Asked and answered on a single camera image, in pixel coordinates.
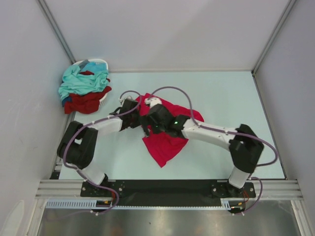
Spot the pink red t shirt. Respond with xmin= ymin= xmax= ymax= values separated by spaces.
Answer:
xmin=142 ymin=99 xmax=191 ymax=168

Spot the left slotted cable duct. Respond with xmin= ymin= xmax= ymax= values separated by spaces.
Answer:
xmin=46 ymin=199 xmax=112 ymax=209

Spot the aluminium front rail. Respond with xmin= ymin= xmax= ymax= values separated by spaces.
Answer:
xmin=35 ymin=179 xmax=303 ymax=200

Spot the slotted cable duct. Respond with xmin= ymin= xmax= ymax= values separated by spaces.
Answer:
xmin=220 ymin=198 xmax=246 ymax=209
xmin=46 ymin=199 xmax=112 ymax=209

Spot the white laundry basket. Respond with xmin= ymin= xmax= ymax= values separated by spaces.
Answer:
xmin=73 ymin=59 xmax=108 ymax=107

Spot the dark red t shirt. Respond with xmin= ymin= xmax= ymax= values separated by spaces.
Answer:
xmin=64 ymin=78 xmax=112 ymax=114

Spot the right slotted cable duct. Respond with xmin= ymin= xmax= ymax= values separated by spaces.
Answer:
xmin=220 ymin=198 xmax=246 ymax=209

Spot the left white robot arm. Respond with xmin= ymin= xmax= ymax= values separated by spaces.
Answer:
xmin=57 ymin=98 xmax=141 ymax=197

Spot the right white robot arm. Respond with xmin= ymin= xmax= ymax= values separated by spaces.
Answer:
xmin=142 ymin=97 xmax=264 ymax=197

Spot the navy blue t shirt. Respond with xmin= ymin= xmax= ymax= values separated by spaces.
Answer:
xmin=62 ymin=96 xmax=72 ymax=107

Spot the teal t shirt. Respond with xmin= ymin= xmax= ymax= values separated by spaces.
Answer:
xmin=58 ymin=64 xmax=109 ymax=100

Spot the right aluminium corner post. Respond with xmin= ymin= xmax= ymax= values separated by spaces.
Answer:
xmin=251 ymin=0 xmax=298 ymax=77

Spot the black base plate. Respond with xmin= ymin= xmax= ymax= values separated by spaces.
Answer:
xmin=80 ymin=178 xmax=256 ymax=207

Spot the left aluminium corner post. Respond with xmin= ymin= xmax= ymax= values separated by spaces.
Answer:
xmin=36 ymin=0 xmax=76 ymax=64

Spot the aluminium corner post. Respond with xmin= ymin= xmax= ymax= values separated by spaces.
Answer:
xmin=36 ymin=0 xmax=76 ymax=64
xmin=251 ymin=0 xmax=298 ymax=77

